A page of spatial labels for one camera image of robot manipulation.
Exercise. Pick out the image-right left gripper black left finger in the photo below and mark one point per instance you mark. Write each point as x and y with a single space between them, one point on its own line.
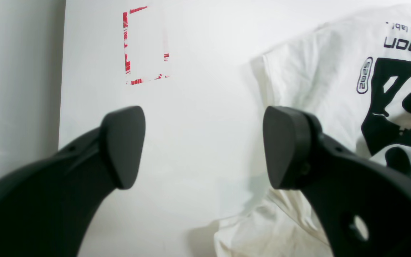
47 206

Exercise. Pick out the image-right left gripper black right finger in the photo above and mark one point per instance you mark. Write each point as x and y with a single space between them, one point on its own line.
364 207

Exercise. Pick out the white printed t-shirt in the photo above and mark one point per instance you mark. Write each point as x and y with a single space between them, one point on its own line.
354 76

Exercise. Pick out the red tape rectangle marking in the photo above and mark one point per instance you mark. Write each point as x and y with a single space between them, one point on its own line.
145 45

